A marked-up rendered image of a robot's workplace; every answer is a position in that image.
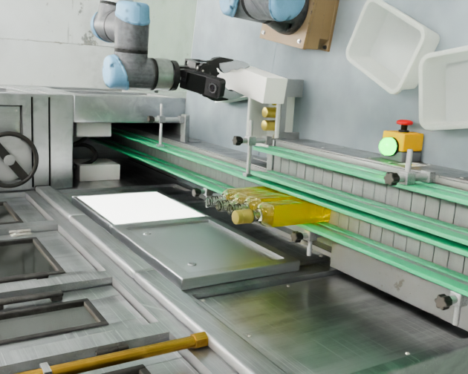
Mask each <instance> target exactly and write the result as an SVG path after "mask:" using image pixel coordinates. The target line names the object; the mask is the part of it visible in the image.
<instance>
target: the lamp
mask: <svg viewBox="0 0 468 374"><path fill-rule="evenodd" d="M379 149H380V152H381V153H382V154H384V155H389V156H393V155H395V154H396V153H397V152H398V149H399V143H398V141H397V139H395V138H394V137H386V138H383V139H382V140H381V141H380V144H379Z"/></svg>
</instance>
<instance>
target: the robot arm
mask: <svg viewBox="0 0 468 374"><path fill-rule="evenodd" d="M219 4H220V8H221V11H222V13H223V14H224V15H226V16H230V17H231V18H232V17H235V18H239V19H245V20H249V21H252V22H259V23H263V24H266V25H267V26H269V27H271V28H272V29H274V30H275V31H276V32H278V33H281V34H285V35H290V34H293V33H295V32H296V31H297V30H298V29H299V28H300V27H301V26H302V24H303V22H304V20H305V18H306V15H307V13H308V5H309V0H219ZM149 24H150V18H149V6H148V5H147V4H146V3H142V2H135V1H133V0H100V4H99V9H98V11H97V12H96V13H95V14H94V15H93V16H92V18H91V30H92V32H93V34H94V35H95V36H96V37H97V38H98V39H101V40H103V41H104V42H109V43H112V42H114V54H112V55H108V56H107V57H105V59H104V62H103V80H104V83H105V84H106V85H107V86H108V87H109V88H111V89H120V90H125V91H127V90H141V91H155V93H156V94H157V93H158V91H175V90H176V89H177V88H178V86H179V83H180V88H183V89H186V90H188V91H192V92H196V93H198V94H202V96H203V97H207V98H208V99H211V100H213V101H225V100H230V99H237V98H240V97H243V96H244V95H243V94H240V93H238V92H235V91H234V90H228V89H227V88H225V85H226V80H225V79H222V78H220V77H217V75H219V72H218V70H217V68H218V69H219V70H220V72H222V73H228V72H230V71H231V70H233V69H234V70H238V69H240V68H245V69H246V68H248V67H249V66H250V65H249V64H247V63H246V62H243V61H240V60H236V59H228V58H224V57H220V56H217V57H213V58H211V59H210V60H203V59H185V62H184V65H179V64H178V62H177V61H175V60H169V59H161V58H148V47H149ZM187 61H188V64H187ZM204 62H206V63H204Z"/></svg>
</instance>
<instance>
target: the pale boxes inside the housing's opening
mask: <svg viewBox="0 0 468 374"><path fill-rule="evenodd" d="M74 136H75V137H110V136H111V122H74ZM89 160H91V159H74V165H77V168H74V169H73V178H75V179H76V180H79V181H80V182H85V181H100V180H119V179H120V164H118V163H116V162H114V161H112V160H109V159H107V158H97V160H96V161H95V162H93V163H92V164H80V163H84V162H87V161H89Z"/></svg>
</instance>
